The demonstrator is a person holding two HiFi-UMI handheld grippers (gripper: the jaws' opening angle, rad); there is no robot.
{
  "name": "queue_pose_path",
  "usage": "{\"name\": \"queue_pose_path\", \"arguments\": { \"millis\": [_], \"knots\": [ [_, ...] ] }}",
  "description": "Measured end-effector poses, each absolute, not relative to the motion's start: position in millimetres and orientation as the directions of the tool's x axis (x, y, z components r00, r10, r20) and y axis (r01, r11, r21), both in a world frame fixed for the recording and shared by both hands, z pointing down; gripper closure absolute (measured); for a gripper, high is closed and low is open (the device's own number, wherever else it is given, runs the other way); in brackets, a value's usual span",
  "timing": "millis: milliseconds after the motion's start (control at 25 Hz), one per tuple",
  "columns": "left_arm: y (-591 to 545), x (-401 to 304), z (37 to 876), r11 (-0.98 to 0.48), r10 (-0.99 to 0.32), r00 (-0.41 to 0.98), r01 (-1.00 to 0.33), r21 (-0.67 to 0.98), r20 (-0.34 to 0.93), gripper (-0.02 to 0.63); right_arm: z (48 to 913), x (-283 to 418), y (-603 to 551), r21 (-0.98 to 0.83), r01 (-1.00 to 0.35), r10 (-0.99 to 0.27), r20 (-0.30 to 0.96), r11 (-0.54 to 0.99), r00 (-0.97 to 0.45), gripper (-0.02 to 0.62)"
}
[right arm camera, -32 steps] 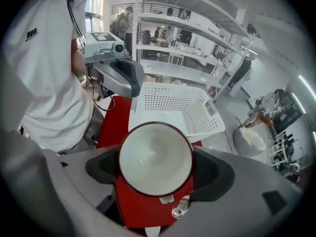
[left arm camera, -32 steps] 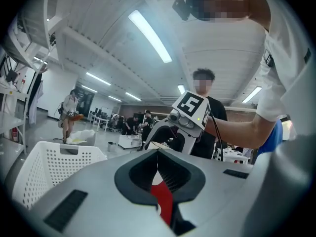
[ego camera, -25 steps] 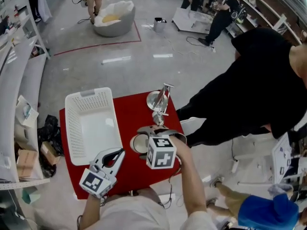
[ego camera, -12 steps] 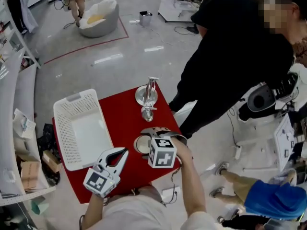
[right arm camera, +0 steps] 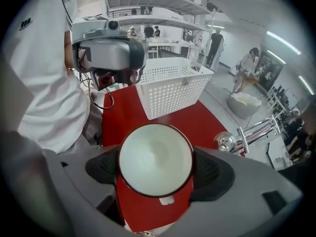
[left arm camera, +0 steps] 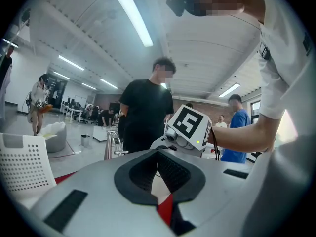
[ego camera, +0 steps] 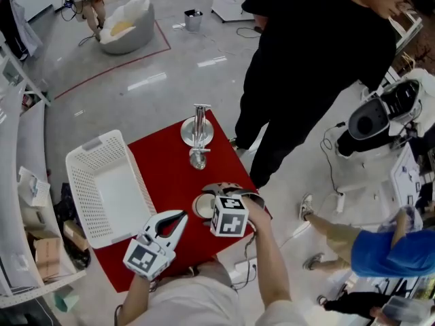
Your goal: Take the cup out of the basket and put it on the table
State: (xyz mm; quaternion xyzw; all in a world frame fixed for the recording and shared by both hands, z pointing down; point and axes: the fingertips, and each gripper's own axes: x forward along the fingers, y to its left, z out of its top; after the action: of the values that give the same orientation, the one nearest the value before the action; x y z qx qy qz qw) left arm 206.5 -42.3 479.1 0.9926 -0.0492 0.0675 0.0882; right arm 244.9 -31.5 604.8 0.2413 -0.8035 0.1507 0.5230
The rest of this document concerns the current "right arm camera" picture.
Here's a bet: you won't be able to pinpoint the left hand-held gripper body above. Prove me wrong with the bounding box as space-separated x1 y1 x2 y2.
72 16 130 91

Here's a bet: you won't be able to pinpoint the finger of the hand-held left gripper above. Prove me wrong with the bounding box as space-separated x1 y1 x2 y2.
80 39 149 71

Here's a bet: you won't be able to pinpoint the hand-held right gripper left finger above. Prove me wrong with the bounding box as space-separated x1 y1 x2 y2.
43 146 139 237

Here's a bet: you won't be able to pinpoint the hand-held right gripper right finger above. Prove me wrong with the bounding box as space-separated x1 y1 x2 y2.
170 146 303 237

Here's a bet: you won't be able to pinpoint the white perforated plastic basket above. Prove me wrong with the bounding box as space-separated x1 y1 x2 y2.
135 57 214 120

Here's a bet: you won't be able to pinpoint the person's left forearm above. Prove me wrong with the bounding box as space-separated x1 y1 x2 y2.
63 30 79 74

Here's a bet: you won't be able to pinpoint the silver metal stand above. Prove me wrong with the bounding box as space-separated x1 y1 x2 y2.
213 114 282 156

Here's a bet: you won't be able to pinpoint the person's left hand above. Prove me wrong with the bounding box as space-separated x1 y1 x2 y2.
116 69 139 86

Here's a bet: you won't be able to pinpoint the white cart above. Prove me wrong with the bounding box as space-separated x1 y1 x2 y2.
266 136 291 170

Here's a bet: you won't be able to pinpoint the person's grey trousers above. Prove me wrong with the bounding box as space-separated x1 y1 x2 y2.
81 90 104 148

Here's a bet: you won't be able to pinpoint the person's white t-shirt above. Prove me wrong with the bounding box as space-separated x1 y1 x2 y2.
4 0 91 155

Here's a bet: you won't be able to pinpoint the red tablecloth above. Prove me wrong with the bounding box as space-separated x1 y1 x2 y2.
101 84 229 234

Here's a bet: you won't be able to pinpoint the grey beanbag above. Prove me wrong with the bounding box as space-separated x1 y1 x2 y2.
227 92 262 120

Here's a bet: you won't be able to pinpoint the black double door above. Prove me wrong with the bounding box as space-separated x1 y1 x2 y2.
258 45 284 93

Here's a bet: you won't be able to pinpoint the ceiling tube lights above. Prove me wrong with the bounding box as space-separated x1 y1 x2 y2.
266 31 316 95

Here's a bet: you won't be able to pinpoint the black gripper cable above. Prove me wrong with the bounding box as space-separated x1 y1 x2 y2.
79 70 115 110

